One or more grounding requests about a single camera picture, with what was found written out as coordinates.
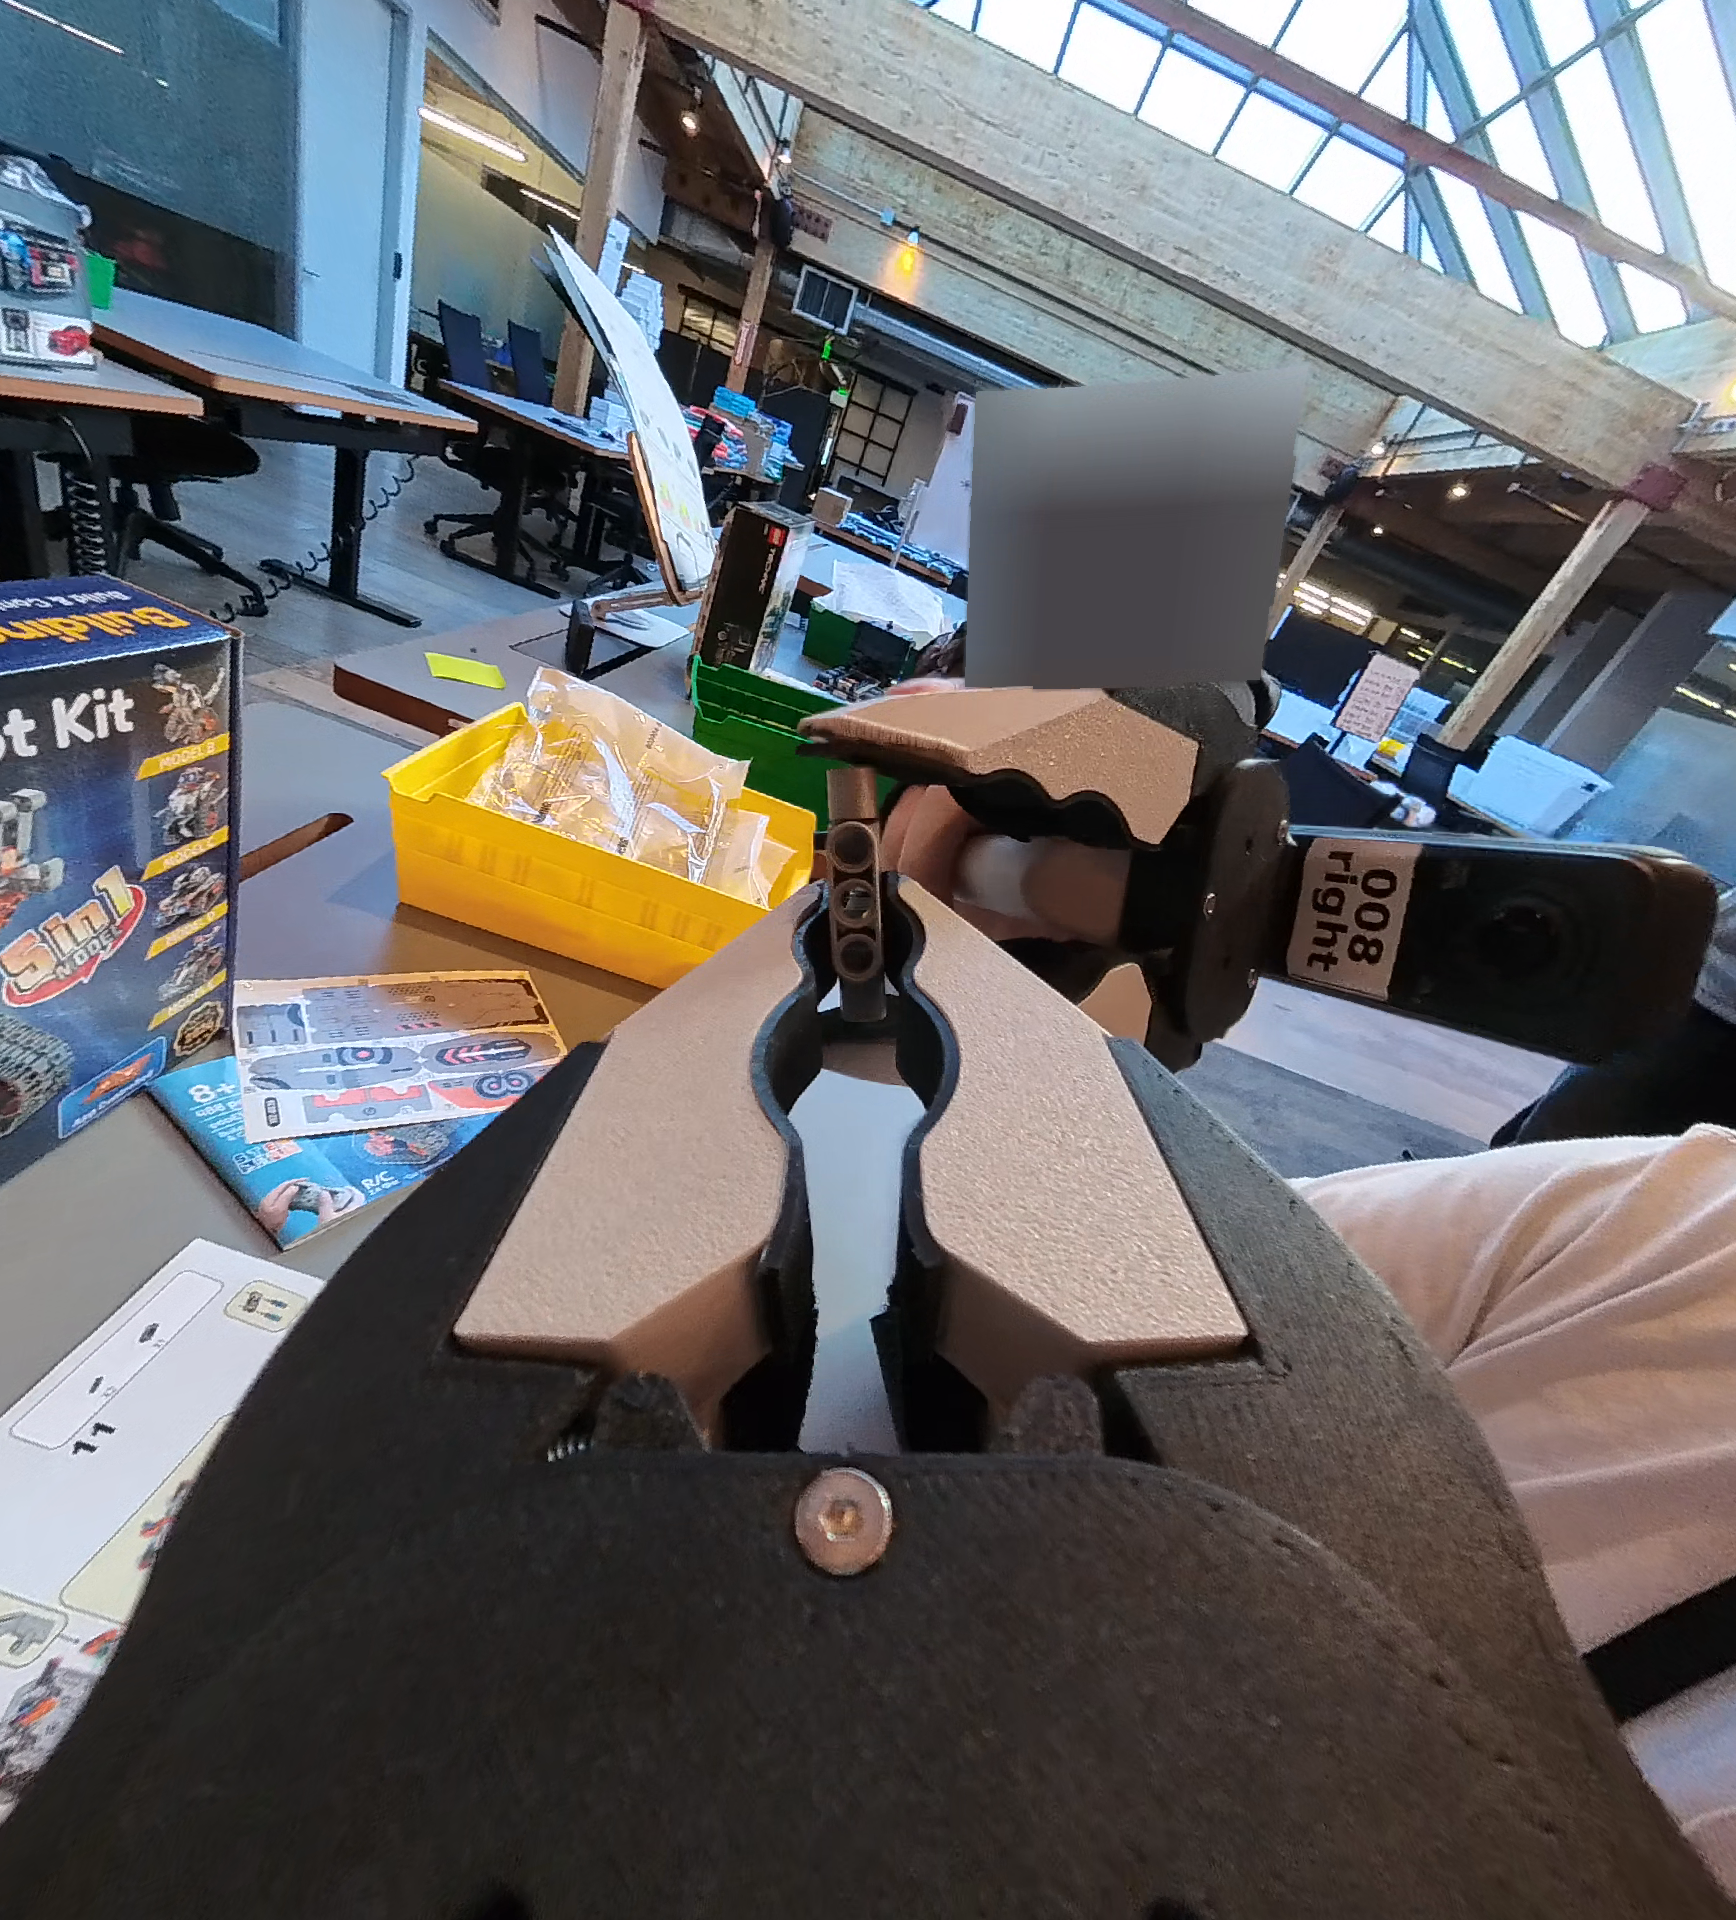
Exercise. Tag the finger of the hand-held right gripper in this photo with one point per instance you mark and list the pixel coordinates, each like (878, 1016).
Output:
(1049, 742)
(1118, 1003)

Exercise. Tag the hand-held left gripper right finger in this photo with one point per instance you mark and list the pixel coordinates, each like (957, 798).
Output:
(1062, 1200)

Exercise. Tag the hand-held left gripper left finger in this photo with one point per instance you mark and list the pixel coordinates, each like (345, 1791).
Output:
(629, 1200)

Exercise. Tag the grey toy beam assembly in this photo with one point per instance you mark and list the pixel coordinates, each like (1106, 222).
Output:
(857, 914)

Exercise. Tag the grey desk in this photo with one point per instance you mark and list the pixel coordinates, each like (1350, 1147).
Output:
(313, 930)

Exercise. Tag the wooden-top office desk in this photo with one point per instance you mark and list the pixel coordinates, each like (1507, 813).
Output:
(539, 429)
(282, 383)
(42, 390)

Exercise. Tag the person's right hand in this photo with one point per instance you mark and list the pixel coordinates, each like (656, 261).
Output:
(929, 840)

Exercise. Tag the printed sticker sheet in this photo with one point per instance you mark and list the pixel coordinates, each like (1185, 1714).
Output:
(389, 1050)

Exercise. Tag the blue booklet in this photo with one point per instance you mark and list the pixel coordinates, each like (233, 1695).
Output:
(342, 1184)

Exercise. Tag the green plastic bin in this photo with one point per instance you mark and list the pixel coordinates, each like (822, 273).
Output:
(762, 712)

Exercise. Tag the yellow plastic bin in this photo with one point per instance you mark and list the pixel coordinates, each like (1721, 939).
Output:
(568, 884)

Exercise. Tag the small clear plastic parts bag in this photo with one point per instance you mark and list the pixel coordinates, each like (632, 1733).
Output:
(748, 863)

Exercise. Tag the black toy set box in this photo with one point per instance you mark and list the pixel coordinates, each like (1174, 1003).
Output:
(748, 592)

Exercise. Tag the large clear plastic parts bag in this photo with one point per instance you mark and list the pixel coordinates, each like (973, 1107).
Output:
(613, 764)

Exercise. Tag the white tilted sheet board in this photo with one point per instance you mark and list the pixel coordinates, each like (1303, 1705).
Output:
(642, 404)

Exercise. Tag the yellow sticky note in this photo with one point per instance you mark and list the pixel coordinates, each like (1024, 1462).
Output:
(462, 667)

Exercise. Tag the brown-edged grey table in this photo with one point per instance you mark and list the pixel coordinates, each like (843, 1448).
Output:
(389, 683)

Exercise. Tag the person's white clothing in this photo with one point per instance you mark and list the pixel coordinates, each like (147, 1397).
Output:
(1632, 1350)

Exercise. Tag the black office chair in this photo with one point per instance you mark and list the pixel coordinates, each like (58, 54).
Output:
(487, 451)

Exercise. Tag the open white instruction booklet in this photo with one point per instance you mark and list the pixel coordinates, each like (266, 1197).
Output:
(42, 1501)

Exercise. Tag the blue robot kit box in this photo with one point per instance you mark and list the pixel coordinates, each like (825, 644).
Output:
(58, 871)

